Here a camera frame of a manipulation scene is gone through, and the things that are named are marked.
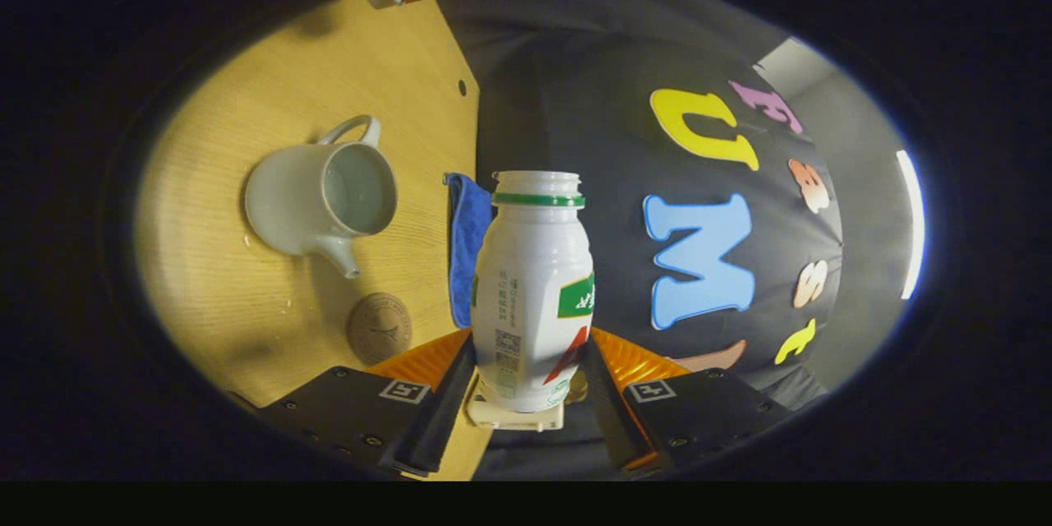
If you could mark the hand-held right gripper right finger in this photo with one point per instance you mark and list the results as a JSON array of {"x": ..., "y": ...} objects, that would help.
[{"x": 608, "y": 411}]

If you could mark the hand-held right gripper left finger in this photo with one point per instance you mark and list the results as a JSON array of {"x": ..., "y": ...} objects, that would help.
[{"x": 444, "y": 411}]

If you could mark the round brown coaster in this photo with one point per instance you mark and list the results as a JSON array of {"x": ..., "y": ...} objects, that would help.
[{"x": 379, "y": 329}]

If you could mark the white water bottle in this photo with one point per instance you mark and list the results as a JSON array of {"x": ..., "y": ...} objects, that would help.
[{"x": 530, "y": 288}]

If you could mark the white ceramic teacup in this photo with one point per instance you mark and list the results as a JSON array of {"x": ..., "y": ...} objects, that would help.
[{"x": 288, "y": 205}]

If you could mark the brown toast slice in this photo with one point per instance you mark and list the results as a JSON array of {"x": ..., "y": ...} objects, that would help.
[{"x": 578, "y": 388}]

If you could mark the white toaster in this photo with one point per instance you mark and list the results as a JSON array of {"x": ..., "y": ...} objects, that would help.
[{"x": 514, "y": 421}]

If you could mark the blue folded towel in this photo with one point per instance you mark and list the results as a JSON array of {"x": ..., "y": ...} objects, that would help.
[{"x": 467, "y": 238}]

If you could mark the black backdrop cloth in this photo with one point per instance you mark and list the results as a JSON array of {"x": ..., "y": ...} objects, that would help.
[{"x": 608, "y": 123}]

